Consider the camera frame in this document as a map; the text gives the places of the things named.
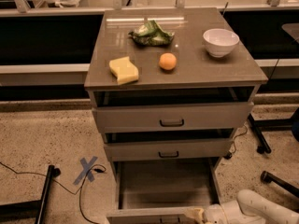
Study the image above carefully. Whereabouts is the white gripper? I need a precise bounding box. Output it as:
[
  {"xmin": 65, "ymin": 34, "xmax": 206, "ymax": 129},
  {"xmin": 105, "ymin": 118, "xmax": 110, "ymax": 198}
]
[{"xmin": 186, "ymin": 204, "xmax": 225, "ymax": 224}]

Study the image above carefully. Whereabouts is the grey bottom drawer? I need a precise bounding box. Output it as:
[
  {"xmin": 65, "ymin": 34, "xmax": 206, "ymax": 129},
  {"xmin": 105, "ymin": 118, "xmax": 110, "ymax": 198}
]
[{"xmin": 107, "ymin": 158, "xmax": 222, "ymax": 224}]

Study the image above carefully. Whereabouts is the grey drawer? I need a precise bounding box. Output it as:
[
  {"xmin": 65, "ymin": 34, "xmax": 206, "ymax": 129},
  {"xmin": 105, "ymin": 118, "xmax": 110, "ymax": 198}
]
[
  {"xmin": 104, "ymin": 129, "xmax": 233, "ymax": 161},
  {"xmin": 107, "ymin": 158, "xmax": 222, "ymax": 224},
  {"xmin": 93, "ymin": 88, "xmax": 253, "ymax": 133}
]

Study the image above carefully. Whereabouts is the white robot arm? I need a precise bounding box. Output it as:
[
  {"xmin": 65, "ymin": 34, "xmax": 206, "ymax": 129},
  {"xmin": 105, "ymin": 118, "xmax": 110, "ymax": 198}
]
[{"xmin": 184, "ymin": 189, "xmax": 299, "ymax": 224}]

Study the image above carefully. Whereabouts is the grey middle drawer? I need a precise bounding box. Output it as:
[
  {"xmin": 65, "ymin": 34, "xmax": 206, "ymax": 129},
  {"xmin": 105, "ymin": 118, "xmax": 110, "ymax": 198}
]
[{"xmin": 104, "ymin": 129, "xmax": 233, "ymax": 161}]

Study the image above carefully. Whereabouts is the grey top drawer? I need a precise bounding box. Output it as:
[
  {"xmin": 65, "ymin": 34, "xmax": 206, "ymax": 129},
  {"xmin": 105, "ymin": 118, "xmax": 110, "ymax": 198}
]
[{"xmin": 93, "ymin": 88, "xmax": 253, "ymax": 133}]

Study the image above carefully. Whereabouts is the grey drawer cabinet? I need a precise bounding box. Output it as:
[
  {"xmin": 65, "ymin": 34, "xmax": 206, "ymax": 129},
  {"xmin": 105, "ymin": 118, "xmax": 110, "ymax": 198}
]
[{"xmin": 83, "ymin": 7, "xmax": 269, "ymax": 173}]

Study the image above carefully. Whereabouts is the black chair leg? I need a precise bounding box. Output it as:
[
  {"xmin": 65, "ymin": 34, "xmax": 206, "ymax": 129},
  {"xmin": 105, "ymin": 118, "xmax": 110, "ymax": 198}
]
[{"xmin": 260, "ymin": 171, "xmax": 299, "ymax": 198}]

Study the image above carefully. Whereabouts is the black stand leg right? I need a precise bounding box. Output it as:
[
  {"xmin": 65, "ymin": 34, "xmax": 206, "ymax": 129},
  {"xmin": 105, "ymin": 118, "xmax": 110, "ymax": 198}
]
[{"xmin": 248, "ymin": 111, "xmax": 299, "ymax": 154}]

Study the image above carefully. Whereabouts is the black stand leg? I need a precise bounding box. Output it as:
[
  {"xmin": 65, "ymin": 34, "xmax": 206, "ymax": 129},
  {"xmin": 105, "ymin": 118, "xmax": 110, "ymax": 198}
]
[
  {"xmin": 248, "ymin": 111, "xmax": 299, "ymax": 154},
  {"xmin": 0, "ymin": 165, "xmax": 61, "ymax": 224}
]

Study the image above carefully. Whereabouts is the blue tape cross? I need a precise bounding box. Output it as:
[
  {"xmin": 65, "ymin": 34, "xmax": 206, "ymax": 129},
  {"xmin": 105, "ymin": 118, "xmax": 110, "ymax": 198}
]
[{"xmin": 73, "ymin": 156, "xmax": 97, "ymax": 185}]

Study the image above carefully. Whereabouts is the orange fruit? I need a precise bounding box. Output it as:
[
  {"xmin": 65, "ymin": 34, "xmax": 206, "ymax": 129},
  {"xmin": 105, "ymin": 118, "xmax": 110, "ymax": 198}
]
[{"xmin": 159, "ymin": 53, "xmax": 177, "ymax": 71}]

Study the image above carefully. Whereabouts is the yellow sponge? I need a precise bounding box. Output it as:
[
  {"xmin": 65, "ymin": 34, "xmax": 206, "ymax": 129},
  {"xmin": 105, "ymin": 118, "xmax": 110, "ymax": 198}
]
[{"xmin": 109, "ymin": 57, "xmax": 139, "ymax": 85}]

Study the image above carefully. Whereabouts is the black stand leg left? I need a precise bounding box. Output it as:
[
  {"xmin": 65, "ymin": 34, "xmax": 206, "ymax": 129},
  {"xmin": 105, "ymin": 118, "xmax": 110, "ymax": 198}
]
[{"xmin": 0, "ymin": 165, "xmax": 61, "ymax": 224}]

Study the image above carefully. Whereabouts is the white bowl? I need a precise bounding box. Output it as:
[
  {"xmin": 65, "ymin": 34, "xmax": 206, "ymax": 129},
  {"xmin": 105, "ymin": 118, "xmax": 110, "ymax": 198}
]
[{"xmin": 203, "ymin": 28, "xmax": 239, "ymax": 58}]

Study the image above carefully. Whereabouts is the green chip bag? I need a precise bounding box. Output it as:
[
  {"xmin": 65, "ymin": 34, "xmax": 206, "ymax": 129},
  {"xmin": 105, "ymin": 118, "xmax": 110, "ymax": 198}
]
[{"xmin": 128, "ymin": 20, "xmax": 175, "ymax": 47}]

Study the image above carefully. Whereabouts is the black floor cable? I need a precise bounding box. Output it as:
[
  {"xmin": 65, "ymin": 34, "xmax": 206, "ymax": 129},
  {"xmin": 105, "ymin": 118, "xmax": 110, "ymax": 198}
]
[{"xmin": 0, "ymin": 161, "xmax": 107, "ymax": 224}]

